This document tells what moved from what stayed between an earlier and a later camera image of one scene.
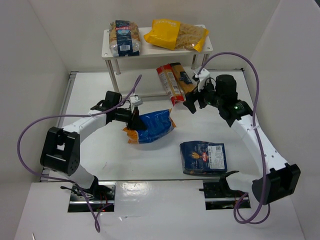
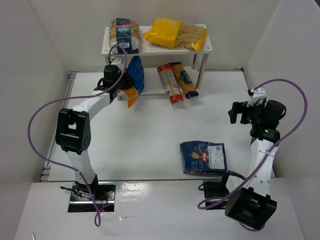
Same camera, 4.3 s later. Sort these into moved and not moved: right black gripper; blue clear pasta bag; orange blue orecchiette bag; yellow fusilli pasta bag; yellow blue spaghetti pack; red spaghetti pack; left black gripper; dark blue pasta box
Moved: left black gripper; right black gripper; orange blue orecchiette bag
Not moved: yellow fusilli pasta bag; dark blue pasta box; red spaghetti pack; blue clear pasta bag; yellow blue spaghetti pack
